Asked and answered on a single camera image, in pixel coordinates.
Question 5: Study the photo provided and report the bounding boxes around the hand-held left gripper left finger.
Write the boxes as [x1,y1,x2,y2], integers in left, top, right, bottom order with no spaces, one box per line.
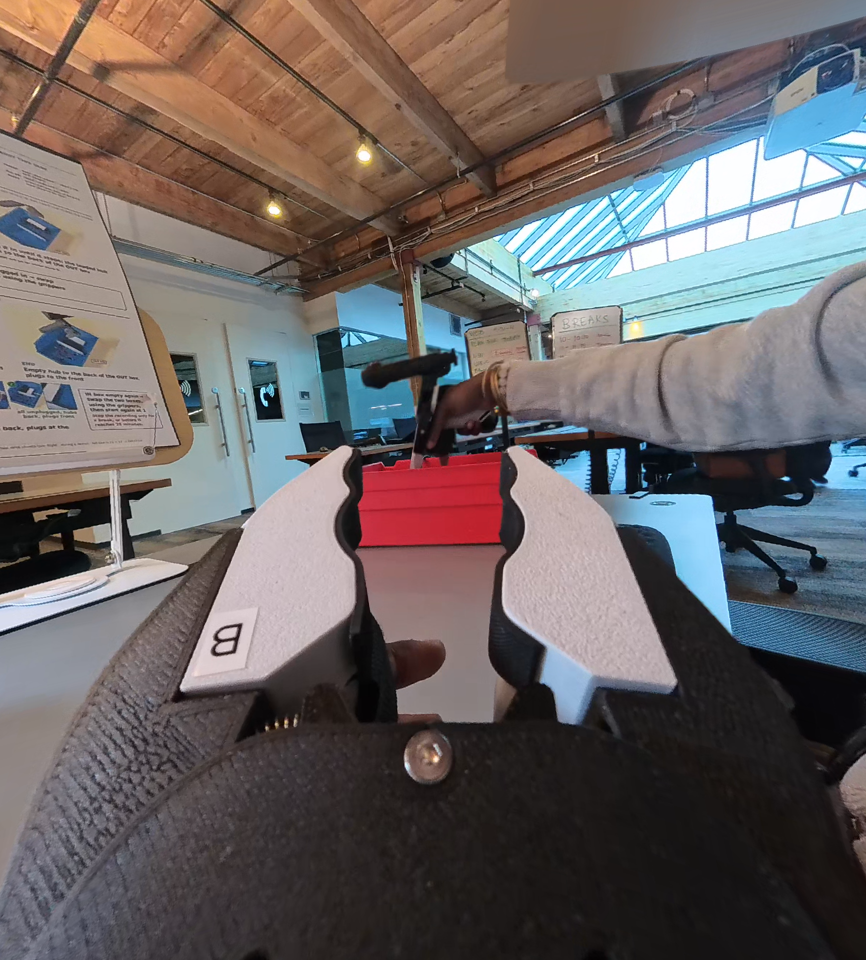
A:
[178,444,369,696]

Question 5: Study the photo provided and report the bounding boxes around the handwritten whiteboard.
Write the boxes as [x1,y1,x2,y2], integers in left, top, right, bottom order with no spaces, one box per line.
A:
[465,321,532,378]
[550,305,624,361]

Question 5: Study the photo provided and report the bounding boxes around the dark door window sign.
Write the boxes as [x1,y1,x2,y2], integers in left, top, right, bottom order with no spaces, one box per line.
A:
[247,358,285,423]
[169,352,208,430]

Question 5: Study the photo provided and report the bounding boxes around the person's left hand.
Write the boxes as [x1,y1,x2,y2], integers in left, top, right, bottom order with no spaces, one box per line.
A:
[388,639,448,691]

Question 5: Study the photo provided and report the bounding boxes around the wooden office desk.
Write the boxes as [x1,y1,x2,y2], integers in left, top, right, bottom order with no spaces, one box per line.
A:
[511,423,644,496]
[0,477,173,579]
[285,441,415,466]

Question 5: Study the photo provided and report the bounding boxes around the instruction poster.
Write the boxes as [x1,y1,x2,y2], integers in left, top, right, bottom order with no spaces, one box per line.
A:
[0,112,181,462]

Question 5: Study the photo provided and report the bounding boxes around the gold bangle bracelet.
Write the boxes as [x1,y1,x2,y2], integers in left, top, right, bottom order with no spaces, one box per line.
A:
[480,360,513,418]

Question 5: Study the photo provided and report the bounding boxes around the wooden pillar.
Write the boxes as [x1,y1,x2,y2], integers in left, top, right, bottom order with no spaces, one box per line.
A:
[397,251,428,365]

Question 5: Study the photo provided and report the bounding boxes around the white document stand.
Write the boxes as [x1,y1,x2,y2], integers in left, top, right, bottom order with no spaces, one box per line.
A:
[0,446,192,651]

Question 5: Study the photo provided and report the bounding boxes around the red storage bin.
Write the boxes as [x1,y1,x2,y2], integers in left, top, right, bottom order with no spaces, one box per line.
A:
[358,448,541,549]

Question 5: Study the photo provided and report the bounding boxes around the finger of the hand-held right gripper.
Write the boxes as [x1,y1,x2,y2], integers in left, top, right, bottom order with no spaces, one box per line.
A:
[407,403,436,471]

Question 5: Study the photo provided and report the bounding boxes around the person's right hand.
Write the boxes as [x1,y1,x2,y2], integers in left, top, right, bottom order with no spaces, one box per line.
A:
[433,373,511,445]

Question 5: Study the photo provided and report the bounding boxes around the white ceiling projector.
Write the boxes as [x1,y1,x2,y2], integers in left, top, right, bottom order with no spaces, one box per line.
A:
[763,43,866,161]

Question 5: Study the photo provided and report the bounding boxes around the glass skylight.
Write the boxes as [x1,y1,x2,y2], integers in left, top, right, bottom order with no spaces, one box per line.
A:
[494,75,866,292]

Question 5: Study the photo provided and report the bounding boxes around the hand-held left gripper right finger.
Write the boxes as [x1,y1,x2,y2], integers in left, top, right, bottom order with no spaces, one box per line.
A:
[489,448,680,726]

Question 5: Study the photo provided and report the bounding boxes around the instruction sheet on stand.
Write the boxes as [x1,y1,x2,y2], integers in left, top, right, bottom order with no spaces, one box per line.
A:
[0,303,196,485]

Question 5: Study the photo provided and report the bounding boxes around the brown office chair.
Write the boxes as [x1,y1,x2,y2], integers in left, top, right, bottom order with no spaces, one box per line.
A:
[691,442,833,595]

